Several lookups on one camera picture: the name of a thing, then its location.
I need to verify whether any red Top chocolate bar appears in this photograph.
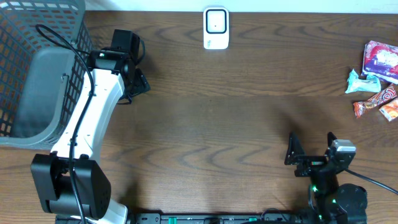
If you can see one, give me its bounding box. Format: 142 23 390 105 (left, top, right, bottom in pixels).
353 84 397 118

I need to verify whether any orange tissue pack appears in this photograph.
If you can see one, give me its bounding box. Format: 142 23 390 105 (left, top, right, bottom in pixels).
379 98 398 121

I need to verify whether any teal snack wrapper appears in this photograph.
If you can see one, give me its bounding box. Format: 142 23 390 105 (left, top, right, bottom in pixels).
345 69 381 94

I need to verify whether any red purple noodle packet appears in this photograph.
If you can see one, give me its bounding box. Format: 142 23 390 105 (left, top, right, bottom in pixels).
362 40 397 84

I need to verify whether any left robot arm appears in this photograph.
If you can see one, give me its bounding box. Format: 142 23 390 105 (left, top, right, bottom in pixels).
30 48 144 223

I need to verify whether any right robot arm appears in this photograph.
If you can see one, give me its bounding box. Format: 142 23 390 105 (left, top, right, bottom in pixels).
284 132 368 223

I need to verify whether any dark grey plastic basket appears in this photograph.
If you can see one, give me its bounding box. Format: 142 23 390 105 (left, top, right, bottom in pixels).
1 0 93 149

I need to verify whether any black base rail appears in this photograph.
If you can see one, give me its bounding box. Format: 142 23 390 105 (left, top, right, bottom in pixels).
55 212 368 224

